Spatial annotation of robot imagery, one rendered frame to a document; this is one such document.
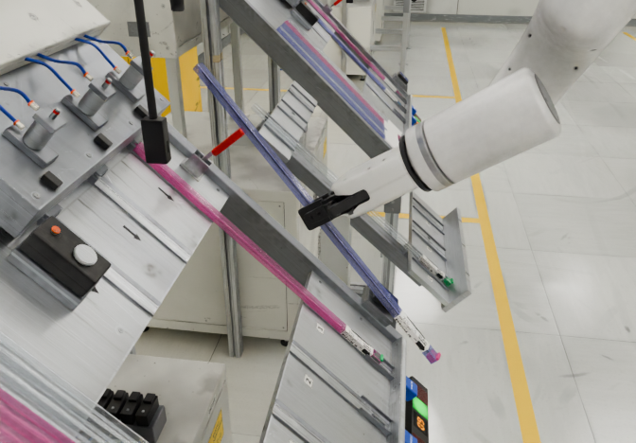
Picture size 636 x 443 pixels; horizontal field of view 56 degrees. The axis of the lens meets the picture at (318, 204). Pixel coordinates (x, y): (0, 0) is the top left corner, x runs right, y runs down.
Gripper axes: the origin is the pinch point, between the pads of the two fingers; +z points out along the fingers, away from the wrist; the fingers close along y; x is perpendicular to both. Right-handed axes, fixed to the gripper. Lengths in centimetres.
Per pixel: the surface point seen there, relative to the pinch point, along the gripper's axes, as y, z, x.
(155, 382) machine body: -3, 48, 15
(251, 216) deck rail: -8.5, 15.6, -3.0
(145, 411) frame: 8.3, 40.0, 14.9
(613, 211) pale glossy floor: -247, -9, 100
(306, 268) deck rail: -11.4, 13.6, 8.9
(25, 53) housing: 18.9, 11.4, -32.6
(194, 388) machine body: -4.2, 41.8, 18.9
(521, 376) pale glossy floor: -109, 25, 93
